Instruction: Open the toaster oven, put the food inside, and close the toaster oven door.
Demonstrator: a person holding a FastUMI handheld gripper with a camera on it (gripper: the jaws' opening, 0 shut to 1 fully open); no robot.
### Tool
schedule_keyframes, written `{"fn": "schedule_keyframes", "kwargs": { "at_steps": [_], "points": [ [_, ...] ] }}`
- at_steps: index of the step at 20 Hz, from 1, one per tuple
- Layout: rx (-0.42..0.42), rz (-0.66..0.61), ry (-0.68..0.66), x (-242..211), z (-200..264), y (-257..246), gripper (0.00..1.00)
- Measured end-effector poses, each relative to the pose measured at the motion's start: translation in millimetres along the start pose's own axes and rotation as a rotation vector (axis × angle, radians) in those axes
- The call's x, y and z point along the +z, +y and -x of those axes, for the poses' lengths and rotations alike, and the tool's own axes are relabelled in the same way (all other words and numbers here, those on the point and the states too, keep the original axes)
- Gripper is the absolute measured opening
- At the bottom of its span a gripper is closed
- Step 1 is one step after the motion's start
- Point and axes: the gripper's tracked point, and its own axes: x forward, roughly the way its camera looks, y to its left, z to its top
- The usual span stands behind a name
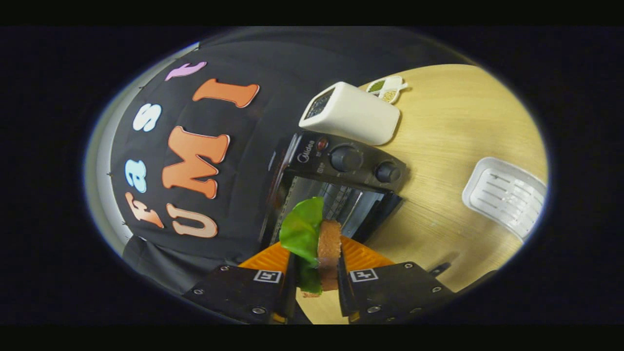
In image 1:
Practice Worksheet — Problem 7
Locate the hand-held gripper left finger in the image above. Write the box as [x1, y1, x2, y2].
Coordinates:
[183, 241, 298, 325]

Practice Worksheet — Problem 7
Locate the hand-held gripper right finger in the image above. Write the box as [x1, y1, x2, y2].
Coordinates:
[336, 236, 456, 325]

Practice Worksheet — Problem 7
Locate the white bread lettuce sandwich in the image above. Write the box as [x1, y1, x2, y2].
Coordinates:
[279, 196, 343, 298]

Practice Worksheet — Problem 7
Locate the black toaster oven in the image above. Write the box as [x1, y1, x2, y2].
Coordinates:
[258, 131, 451, 278]

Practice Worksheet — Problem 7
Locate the white pop-up toaster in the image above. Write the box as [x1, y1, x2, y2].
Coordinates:
[298, 81, 401, 146]

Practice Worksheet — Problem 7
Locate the white plastic tray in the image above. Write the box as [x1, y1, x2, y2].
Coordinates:
[462, 157, 547, 242]

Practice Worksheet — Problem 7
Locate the white divided condiment dish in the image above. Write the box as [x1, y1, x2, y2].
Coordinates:
[366, 76, 409, 104]

